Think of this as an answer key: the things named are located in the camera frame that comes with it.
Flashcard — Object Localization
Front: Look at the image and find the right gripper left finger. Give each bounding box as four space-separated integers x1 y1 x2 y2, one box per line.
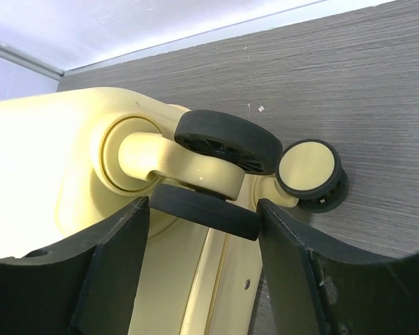
0 197 150 334

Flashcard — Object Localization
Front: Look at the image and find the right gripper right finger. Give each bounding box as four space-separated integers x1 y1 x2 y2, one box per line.
257 199 419 334

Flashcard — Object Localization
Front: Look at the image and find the yellow suitcase black lining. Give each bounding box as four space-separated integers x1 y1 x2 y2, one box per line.
0 87 348 334

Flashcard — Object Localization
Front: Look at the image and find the right aluminium corner post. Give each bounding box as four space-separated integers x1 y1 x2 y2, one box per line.
0 43 65 80

